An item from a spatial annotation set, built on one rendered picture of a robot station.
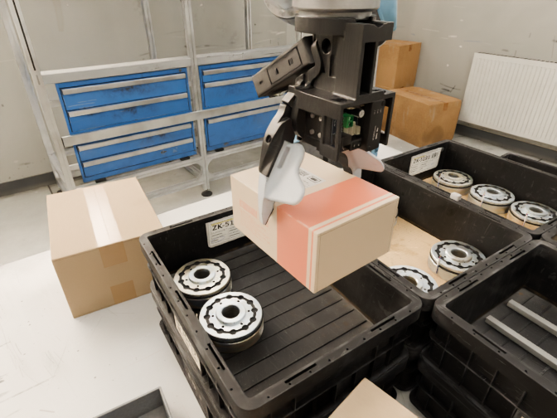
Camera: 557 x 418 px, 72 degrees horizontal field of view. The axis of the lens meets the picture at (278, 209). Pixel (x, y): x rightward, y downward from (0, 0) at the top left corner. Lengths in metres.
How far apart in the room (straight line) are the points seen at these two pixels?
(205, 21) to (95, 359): 2.99
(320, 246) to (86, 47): 2.94
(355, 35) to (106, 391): 0.70
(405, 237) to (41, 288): 0.86
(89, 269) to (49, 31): 2.43
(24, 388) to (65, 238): 0.29
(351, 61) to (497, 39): 3.78
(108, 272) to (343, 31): 0.71
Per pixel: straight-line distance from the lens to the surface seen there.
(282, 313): 0.68
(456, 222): 0.88
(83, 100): 2.35
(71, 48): 3.18
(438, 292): 0.62
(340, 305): 0.71
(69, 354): 0.89
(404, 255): 0.85
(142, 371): 0.81
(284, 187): 0.38
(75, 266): 0.88
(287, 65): 0.40
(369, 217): 0.41
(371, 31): 0.34
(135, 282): 0.93
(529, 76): 3.87
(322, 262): 0.38
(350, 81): 0.34
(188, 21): 2.47
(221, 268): 0.73
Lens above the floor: 1.32
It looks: 31 degrees down
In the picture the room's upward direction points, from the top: straight up
